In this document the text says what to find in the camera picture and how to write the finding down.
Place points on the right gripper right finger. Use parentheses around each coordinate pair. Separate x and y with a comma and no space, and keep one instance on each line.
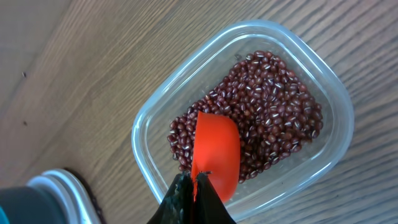
(208,207)

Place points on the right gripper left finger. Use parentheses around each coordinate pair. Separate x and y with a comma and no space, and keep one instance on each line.
(176,207)

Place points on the red scoop with blue handle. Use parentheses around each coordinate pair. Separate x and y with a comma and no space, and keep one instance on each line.
(217,151)

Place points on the white kitchen scale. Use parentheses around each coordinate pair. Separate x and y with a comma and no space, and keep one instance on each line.
(72,193)

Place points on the blue metal bowl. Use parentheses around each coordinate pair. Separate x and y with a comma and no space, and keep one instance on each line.
(27,205)

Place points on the clear plastic container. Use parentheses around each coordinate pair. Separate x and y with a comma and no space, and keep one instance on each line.
(204,70)

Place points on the red beans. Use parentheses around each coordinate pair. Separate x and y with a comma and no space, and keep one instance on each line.
(273,109)

